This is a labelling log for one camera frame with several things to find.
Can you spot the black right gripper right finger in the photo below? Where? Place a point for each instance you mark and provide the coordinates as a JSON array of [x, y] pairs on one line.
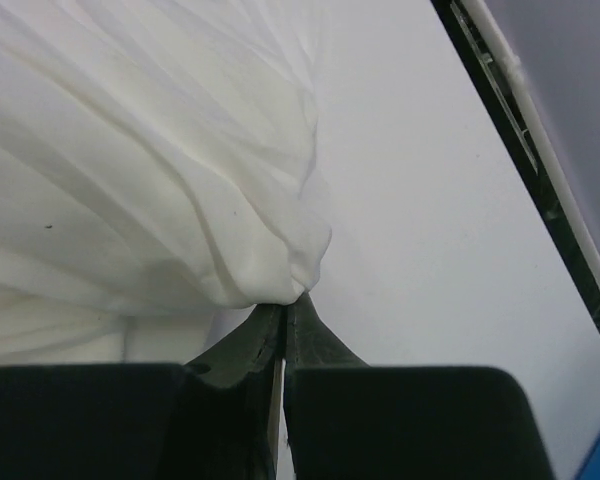
[[348, 420]]

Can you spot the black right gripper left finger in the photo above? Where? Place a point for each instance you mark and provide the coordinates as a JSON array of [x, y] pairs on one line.
[[214, 417]]

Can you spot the white ruffled skirt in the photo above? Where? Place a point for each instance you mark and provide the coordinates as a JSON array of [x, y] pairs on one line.
[[153, 157]]

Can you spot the aluminium rail frame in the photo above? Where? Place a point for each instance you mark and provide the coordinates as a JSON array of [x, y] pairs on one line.
[[536, 66]]

